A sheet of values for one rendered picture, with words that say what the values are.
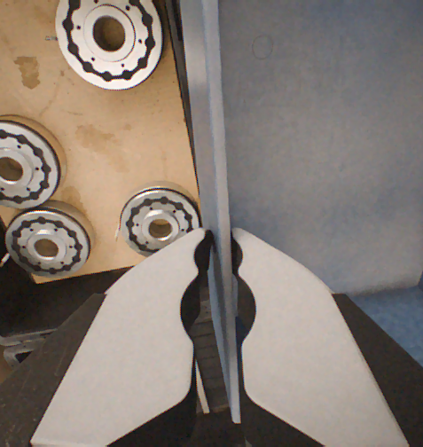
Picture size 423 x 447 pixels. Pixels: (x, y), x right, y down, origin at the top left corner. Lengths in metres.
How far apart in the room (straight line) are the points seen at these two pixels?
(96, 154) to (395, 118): 0.33
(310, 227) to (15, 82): 0.35
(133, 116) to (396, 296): 0.32
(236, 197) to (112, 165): 0.28
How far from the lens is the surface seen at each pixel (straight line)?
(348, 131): 0.18
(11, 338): 0.48
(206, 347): 0.63
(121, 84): 0.37
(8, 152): 0.42
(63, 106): 0.42
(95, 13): 0.37
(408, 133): 0.20
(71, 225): 0.44
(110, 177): 0.44
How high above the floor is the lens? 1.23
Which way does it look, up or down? 60 degrees down
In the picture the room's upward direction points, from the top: 167 degrees clockwise
